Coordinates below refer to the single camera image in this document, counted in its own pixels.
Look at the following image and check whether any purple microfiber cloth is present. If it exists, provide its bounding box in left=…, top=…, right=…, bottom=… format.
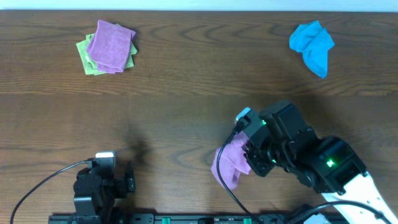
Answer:
left=219, top=132, right=251, bottom=190

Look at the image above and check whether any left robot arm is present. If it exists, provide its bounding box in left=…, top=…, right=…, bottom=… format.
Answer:
left=67, top=159, right=136, bottom=223

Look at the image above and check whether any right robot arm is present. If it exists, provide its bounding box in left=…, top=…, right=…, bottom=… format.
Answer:
left=235, top=100, right=397, bottom=223

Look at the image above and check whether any folded green cloth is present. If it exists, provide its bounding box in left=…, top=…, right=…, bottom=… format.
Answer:
left=76, top=34, right=137, bottom=75

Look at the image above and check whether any crumpled blue cloth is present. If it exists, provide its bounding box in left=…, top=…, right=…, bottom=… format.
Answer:
left=289, top=21, right=335, bottom=78

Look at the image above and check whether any folded purple cloth on stack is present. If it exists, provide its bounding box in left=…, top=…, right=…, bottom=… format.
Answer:
left=86, top=20, right=136, bottom=73

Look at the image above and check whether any left black camera cable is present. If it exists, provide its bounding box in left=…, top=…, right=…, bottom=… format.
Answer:
left=9, top=159, right=94, bottom=224

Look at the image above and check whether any black camera cable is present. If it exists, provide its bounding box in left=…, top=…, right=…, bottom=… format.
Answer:
left=9, top=159, right=94, bottom=224
left=215, top=124, right=392, bottom=224

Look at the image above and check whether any right black camera cable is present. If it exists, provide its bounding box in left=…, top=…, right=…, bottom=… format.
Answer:
left=215, top=124, right=392, bottom=224

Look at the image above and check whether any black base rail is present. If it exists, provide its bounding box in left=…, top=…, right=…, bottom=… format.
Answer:
left=48, top=212, right=312, bottom=224

